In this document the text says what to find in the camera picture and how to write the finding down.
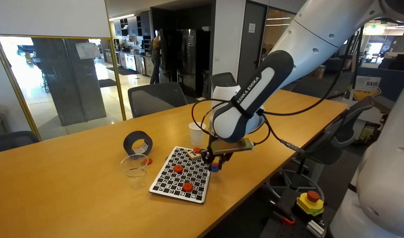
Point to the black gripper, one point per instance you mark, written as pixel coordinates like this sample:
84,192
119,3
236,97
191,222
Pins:
210,157

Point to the orange disc board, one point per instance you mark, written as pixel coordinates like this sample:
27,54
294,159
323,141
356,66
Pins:
187,187
178,169

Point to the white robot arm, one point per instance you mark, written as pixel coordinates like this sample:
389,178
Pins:
373,204

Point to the white paper cup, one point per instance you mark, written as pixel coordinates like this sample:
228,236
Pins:
196,133

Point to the transparent plastic cup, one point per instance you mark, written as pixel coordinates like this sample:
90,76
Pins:
133,166

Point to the wooden number peg board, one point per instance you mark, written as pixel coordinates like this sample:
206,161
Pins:
194,155

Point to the checkerboard calibration board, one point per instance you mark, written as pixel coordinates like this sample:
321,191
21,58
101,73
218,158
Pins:
169,183

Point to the black tape roll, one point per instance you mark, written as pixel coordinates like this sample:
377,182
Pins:
137,144

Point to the grey office chair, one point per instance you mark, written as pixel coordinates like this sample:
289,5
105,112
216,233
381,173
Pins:
153,99

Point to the yellow red emergency stop button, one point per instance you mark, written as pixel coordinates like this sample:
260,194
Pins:
310,203

